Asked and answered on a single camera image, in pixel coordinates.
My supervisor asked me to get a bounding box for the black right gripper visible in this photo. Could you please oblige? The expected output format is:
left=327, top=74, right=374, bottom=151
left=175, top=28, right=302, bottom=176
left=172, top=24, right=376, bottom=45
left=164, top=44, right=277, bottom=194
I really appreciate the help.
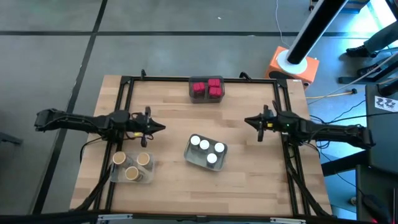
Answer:
left=244, top=105, right=279, bottom=143

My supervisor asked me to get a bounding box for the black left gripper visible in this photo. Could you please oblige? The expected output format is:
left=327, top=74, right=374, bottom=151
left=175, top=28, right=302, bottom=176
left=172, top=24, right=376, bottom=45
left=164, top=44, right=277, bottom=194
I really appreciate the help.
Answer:
left=132, top=106, right=167, bottom=148

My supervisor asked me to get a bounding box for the tan lid spice jar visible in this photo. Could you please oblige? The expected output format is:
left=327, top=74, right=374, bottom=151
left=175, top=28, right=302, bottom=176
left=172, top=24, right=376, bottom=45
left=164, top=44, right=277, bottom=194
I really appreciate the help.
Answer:
left=112, top=151, right=134, bottom=167
left=136, top=152, right=154, bottom=170
left=124, top=166, right=146, bottom=182

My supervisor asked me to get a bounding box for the white plastic storage bin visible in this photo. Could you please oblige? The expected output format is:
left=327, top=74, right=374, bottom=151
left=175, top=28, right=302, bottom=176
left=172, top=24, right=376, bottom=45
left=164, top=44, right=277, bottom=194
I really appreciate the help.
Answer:
left=183, top=133, right=229, bottom=172

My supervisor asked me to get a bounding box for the clear plastic bin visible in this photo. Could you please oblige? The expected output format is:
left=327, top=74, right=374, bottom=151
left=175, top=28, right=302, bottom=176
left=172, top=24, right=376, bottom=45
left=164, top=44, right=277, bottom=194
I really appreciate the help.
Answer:
left=109, top=151, right=155, bottom=184

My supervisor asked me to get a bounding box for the grey tinted plastic bin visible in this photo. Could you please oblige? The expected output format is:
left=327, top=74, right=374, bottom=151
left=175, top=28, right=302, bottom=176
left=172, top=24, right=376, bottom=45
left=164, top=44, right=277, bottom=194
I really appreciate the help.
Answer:
left=188, top=75, right=225, bottom=105

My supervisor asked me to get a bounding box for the white round disc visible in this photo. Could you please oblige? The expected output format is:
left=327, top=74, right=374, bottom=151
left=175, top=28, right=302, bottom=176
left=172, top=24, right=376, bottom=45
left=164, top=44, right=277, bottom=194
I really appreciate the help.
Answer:
left=276, top=49, right=308, bottom=75

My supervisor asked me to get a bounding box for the orange box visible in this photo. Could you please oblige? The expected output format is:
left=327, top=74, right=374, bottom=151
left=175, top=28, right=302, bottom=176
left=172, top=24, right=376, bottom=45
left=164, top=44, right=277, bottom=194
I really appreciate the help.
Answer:
left=265, top=45, right=320, bottom=90

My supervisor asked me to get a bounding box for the person's shoe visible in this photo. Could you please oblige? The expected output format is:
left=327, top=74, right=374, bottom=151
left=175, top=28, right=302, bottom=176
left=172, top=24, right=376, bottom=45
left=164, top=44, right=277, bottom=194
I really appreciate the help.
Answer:
left=345, top=45, right=373, bottom=58

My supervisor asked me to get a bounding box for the black cabinet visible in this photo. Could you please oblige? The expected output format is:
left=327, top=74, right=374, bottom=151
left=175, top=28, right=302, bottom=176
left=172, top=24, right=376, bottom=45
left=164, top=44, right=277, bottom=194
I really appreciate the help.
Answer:
left=364, top=83, right=398, bottom=175

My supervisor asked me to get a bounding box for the black rig crossbar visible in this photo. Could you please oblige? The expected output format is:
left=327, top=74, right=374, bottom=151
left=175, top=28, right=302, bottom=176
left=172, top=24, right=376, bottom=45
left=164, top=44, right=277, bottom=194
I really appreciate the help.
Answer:
left=0, top=210, right=398, bottom=224

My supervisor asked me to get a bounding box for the white sticker black print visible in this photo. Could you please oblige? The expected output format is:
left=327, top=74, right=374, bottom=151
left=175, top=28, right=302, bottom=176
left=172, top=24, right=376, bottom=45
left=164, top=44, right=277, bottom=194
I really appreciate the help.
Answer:
left=374, top=95, right=398, bottom=113

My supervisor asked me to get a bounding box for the person's leg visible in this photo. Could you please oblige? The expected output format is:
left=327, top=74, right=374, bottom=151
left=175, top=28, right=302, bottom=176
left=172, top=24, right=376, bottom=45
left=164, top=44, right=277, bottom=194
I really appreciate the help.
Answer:
left=363, top=21, right=398, bottom=54

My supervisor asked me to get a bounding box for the black aluminium table frame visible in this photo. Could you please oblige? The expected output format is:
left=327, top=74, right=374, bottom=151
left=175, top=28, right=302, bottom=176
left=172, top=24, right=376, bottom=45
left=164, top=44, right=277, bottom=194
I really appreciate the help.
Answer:
left=70, top=68, right=333, bottom=218

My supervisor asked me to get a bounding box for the black cable bundle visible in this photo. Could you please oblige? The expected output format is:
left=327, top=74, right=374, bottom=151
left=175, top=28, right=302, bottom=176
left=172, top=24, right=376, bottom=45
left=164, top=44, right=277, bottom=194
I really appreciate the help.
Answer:
left=74, top=161, right=118, bottom=212
left=285, top=149, right=330, bottom=217

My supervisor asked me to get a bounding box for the yellow cable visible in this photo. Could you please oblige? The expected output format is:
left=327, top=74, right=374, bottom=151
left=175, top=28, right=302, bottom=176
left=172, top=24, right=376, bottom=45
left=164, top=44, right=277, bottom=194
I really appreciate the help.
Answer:
left=306, top=89, right=358, bottom=101

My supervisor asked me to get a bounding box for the white cable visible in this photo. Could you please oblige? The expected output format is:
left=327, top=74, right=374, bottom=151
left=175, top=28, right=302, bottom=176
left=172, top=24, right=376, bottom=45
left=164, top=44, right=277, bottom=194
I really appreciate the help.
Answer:
left=274, top=0, right=292, bottom=48

